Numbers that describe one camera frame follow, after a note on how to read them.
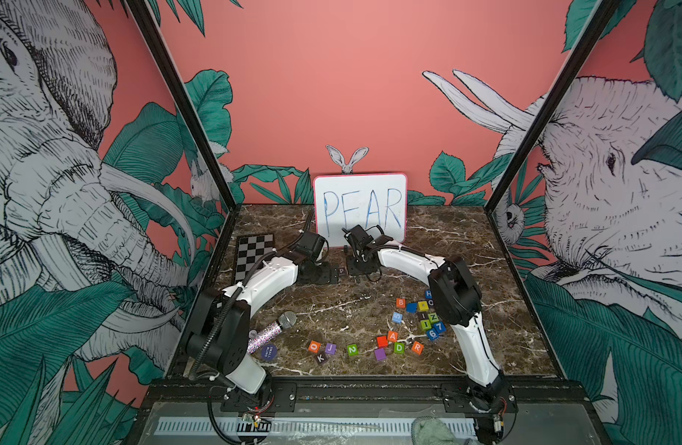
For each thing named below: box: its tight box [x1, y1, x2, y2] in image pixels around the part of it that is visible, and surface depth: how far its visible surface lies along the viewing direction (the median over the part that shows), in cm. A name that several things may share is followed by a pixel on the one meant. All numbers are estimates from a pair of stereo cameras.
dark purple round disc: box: [261, 343, 278, 361], surface depth 83 cm
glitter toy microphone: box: [246, 311, 298, 356], surface depth 84 cm
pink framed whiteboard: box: [314, 172, 408, 248], surface depth 103 cm
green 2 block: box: [346, 343, 359, 357], surface depth 83 cm
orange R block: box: [411, 341, 425, 356], surface depth 83 cm
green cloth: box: [410, 416, 463, 445], surface depth 70 cm
